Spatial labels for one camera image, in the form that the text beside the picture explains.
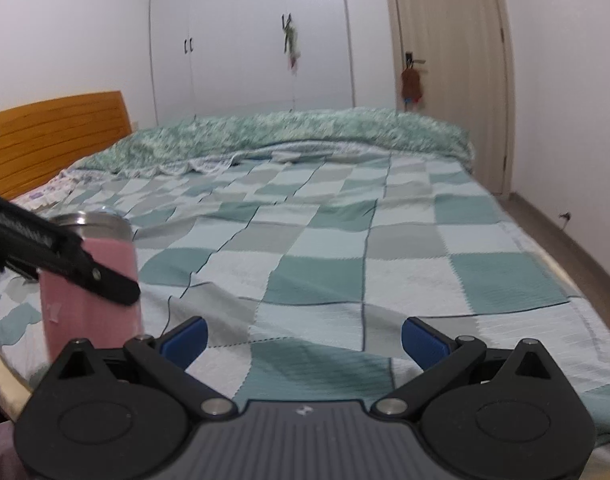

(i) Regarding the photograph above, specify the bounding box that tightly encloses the pink cup with lettering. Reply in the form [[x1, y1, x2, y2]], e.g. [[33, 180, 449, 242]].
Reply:
[[39, 210, 143, 361]]

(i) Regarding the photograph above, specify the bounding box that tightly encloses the purple floral pillow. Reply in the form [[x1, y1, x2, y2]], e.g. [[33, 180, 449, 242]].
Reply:
[[12, 169, 84, 211]]

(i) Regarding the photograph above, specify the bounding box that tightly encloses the orange wooden headboard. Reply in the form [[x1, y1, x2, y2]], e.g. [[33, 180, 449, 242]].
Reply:
[[0, 91, 131, 200]]

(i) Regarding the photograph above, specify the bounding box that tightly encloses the checkered green bed sheet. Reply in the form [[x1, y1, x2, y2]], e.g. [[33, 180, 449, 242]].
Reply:
[[0, 152, 610, 446]]

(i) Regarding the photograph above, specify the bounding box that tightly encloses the green floral quilt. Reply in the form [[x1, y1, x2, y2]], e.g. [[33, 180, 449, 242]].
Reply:
[[72, 107, 475, 174]]

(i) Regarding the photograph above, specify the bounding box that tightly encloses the white built-in wardrobe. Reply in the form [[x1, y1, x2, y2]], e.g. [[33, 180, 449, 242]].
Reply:
[[150, 0, 355, 125]]

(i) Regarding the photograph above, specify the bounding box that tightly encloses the green hanging ornament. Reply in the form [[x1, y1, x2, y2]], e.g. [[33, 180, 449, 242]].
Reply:
[[281, 13, 300, 74]]

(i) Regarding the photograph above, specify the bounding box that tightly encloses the beige wooden door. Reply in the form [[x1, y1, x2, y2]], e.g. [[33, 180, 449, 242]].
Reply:
[[388, 0, 514, 195]]

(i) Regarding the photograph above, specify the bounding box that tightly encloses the brown plush on handle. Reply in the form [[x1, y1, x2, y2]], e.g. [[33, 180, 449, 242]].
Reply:
[[400, 66, 423, 110]]

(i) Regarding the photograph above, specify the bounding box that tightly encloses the black door handle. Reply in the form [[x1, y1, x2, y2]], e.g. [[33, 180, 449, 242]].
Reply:
[[405, 51, 426, 68]]

